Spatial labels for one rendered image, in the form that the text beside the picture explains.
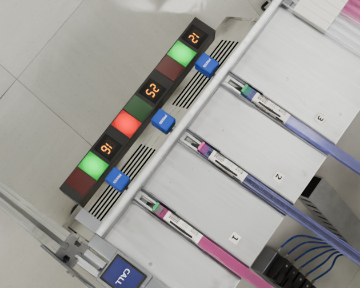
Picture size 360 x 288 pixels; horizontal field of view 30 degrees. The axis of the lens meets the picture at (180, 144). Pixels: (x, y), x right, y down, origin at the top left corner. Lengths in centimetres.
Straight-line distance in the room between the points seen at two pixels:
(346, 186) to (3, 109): 80
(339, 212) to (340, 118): 34
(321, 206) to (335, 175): 10
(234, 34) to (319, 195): 60
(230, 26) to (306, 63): 75
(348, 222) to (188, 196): 47
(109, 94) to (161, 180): 78
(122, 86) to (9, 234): 46
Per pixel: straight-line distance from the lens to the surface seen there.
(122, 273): 93
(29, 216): 120
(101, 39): 173
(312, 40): 108
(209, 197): 99
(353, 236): 139
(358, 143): 141
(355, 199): 144
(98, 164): 101
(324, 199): 131
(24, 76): 166
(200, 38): 107
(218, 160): 99
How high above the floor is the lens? 155
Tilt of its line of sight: 55 degrees down
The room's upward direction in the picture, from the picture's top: 110 degrees clockwise
